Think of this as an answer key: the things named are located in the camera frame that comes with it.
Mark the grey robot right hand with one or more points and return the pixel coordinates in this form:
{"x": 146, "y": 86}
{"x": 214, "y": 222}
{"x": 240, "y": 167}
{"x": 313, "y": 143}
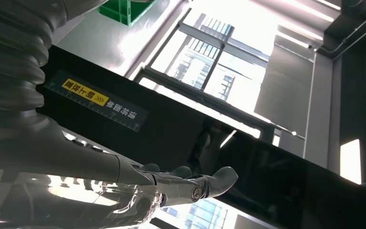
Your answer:
{"x": 60, "y": 158}

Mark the black and yellow machine label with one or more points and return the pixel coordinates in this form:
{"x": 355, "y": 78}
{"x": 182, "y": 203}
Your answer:
{"x": 88, "y": 94}

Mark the black inbound scanning machine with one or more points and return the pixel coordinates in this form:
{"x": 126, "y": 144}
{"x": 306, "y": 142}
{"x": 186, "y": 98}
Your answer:
{"x": 176, "y": 136}

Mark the green plastic crate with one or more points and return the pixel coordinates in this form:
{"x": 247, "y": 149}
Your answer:
{"x": 123, "y": 11}

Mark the ceiling light strip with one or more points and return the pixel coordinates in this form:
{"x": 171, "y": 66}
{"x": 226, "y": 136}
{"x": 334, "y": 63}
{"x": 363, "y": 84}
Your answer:
{"x": 328, "y": 4}
{"x": 293, "y": 39}

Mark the white pillar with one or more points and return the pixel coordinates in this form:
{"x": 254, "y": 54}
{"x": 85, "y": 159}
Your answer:
{"x": 320, "y": 110}

